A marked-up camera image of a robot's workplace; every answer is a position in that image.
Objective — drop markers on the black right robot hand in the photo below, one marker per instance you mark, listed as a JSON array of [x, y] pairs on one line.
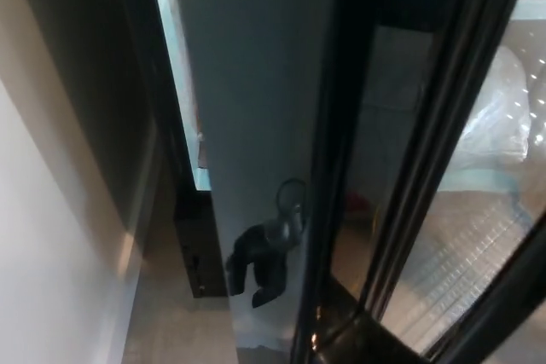
[[260, 259]]

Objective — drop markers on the black-framed glass refrigerator door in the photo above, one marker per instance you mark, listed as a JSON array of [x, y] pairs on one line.
[[396, 134]]

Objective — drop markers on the black glass-door display refrigerator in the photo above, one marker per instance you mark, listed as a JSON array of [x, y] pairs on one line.
[[200, 249]]

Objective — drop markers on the large white plastic bag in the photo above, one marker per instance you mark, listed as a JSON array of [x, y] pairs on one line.
[[499, 117]]

